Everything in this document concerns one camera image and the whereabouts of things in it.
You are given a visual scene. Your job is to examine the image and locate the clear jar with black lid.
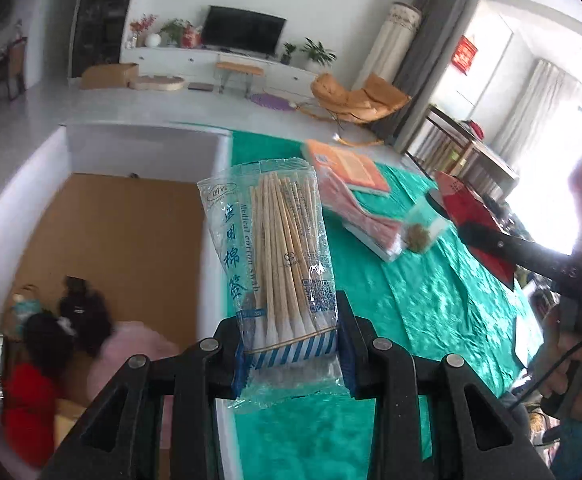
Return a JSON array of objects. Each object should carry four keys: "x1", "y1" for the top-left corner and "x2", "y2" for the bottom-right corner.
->
[{"x1": 402, "y1": 187, "x2": 459, "y2": 256}]

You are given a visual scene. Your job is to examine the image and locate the white box with cardboard bottom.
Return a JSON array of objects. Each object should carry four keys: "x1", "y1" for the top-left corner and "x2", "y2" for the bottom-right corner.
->
[{"x1": 0, "y1": 121, "x2": 234, "y2": 480}]

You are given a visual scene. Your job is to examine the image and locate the white television cabinet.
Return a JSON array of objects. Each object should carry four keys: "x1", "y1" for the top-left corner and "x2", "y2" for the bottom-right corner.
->
[{"x1": 121, "y1": 45, "x2": 322, "y2": 98}]

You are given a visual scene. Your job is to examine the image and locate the wooden bench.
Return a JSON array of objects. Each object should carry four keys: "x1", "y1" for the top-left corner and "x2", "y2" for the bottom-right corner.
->
[{"x1": 215, "y1": 61, "x2": 264, "y2": 96}]

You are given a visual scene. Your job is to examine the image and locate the wooden dining chair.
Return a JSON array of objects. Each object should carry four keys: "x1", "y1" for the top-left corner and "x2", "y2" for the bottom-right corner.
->
[{"x1": 6, "y1": 35, "x2": 29, "y2": 101}]

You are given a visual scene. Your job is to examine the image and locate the black sequin scrunchie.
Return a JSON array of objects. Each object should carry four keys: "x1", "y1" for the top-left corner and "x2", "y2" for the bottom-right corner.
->
[{"x1": 23, "y1": 312, "x2": 76, "y2": 378}]

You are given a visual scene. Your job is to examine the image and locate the red yarn ball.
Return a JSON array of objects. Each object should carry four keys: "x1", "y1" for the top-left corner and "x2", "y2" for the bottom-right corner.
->
[{"x1": 1, "y1": 362, "x2": 64, "y2": 468}]

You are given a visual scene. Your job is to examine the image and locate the white sheer curtain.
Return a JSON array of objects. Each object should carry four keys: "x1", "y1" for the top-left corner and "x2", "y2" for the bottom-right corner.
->
[{"x1": 491, "y1": 59, "x2": 582, "y2": 161}]

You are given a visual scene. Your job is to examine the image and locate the orange lounge chair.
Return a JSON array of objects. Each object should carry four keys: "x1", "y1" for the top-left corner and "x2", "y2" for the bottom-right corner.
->
[{"x1": 311, "y1": 72, "x2": 412, "y2": 131}]

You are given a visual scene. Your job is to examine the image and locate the cotton swab packet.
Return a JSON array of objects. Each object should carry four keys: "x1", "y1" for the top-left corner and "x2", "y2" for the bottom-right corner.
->
[{"x1": 196, "y1": 156, "x2": 348, "y2": 415}]

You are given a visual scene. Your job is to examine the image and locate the black lace hair band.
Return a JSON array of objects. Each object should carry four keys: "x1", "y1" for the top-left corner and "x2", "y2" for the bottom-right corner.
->
[{"x1": 60, "y1": 275, "x2": 115, "y2": 357}]

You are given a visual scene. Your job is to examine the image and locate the grey curtain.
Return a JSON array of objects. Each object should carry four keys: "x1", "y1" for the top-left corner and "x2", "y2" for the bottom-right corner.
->
[{"x1": 391, "y1": 0, "x2": 472, "y2": 151}]

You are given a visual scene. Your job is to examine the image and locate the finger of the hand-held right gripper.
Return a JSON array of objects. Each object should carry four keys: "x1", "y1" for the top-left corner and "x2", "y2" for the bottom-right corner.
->
[{"x1": 458, "y1": 222, "x2": 556, "y2": 273}]

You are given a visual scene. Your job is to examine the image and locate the round beige tray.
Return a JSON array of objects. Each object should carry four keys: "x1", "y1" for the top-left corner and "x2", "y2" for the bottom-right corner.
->
[{"x1": 135, "y1": 74, "x2": 186, "y2": 93}]

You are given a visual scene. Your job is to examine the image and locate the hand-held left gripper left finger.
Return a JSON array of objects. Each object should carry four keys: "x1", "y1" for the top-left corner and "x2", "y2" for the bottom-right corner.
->
[{"x1": 38, "y1": 317, "x2": 246, "y2": 480}]

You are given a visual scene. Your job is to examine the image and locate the orange book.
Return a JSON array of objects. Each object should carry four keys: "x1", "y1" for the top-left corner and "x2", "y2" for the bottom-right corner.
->
[{"x1": 301, "y1": 139, "x2": 392, "y2": 195}]

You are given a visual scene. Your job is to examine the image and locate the green tablecloth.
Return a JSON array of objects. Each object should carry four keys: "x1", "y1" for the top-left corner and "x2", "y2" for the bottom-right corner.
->
[{"x1": 228, "y1": 127, "x2": 536, "y2": 480}]

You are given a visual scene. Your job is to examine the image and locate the black display cabinet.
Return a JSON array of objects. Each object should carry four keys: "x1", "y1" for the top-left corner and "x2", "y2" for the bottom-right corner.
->
[{"x1": 71, "y1": 0, "x2": 144, "y2": 78}]

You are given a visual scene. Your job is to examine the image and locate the blue wave pattern pouch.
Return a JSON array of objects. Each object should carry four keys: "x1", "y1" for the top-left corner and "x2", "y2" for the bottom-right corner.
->
[{"x1": 11, "y1": 285, "x2": 42, "y2": 331}]

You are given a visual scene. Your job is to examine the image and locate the red flowers in vase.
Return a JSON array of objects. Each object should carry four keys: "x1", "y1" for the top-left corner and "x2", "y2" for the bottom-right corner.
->
[{"x1": 129, "y1": 14, "x2": 158, "y2": 48}]

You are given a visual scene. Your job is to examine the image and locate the large potted green plant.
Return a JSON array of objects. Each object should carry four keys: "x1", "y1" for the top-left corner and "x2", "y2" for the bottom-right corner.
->
[{"x1": 301, "y1": 37, "x2": 336, "y2": 73}]

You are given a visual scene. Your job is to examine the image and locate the covered standing air conditioner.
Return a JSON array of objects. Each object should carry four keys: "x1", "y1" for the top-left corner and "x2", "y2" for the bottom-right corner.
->
[{"x1": 366, "y1": 2, "x2": 422, "y2": 93}]

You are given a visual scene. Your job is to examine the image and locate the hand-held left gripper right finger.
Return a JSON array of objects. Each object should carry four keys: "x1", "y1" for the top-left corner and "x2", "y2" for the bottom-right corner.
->
[{"x1": 336, "y1": 290, "x2": 556, "y2": 480}]

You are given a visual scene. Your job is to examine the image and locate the pink bath loofah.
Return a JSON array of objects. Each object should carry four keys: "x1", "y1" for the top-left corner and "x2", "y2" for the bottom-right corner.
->
[{"x1": 86, "y1": 322, "x2": 182, "y2": 441}]

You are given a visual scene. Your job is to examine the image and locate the leafy green plant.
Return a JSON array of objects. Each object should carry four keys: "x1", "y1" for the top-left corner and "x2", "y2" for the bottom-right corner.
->
[{"x1": 160, "y1": 18, "x2": 192, "y2": 47}]

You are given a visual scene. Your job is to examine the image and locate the black television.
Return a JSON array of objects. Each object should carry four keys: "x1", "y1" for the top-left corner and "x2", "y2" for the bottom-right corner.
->
[{"x1": 201, "y1": 5, "x2": 288, "y2": 57}]

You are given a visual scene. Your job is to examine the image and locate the purple round mat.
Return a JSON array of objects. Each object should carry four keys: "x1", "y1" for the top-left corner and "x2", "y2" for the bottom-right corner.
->
[{"x1": 250, "y1": 92, "x2": 292, "y2": 111}]

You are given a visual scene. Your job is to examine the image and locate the red wall calendar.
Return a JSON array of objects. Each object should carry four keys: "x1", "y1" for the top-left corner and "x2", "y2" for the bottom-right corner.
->
[{"x1": 452, "y1": 35, "x2": 478, "y2": 75}]

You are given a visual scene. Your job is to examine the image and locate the wooden railing cot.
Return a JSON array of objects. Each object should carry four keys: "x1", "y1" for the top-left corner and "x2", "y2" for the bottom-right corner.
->
[{"x1": 403, "y1": 105, "x2": 519, "y2": 196}]

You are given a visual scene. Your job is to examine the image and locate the cream small box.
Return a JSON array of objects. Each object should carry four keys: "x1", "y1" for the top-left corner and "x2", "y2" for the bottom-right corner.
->
[{"x1": 53, "y1": 400, "x2": 89, "y2": 448}]

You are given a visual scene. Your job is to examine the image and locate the pink patterned packet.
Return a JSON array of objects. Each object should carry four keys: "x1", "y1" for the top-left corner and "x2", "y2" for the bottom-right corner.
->
[{"x1": 316, "y1": 165, "x2": 402, "y2": 248}]

